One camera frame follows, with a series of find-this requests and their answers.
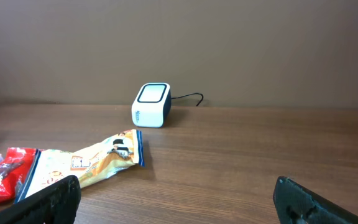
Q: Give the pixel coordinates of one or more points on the red candy bag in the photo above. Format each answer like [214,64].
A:
[13,171]

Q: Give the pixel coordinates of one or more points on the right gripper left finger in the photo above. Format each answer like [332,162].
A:
[55,204]

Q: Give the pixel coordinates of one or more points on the white barcode scanner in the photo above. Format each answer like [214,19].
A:
[151,105]

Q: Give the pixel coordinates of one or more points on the cream yellow snack bag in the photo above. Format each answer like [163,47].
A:
[90,165]

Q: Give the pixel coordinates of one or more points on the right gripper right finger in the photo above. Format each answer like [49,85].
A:
[295,204]

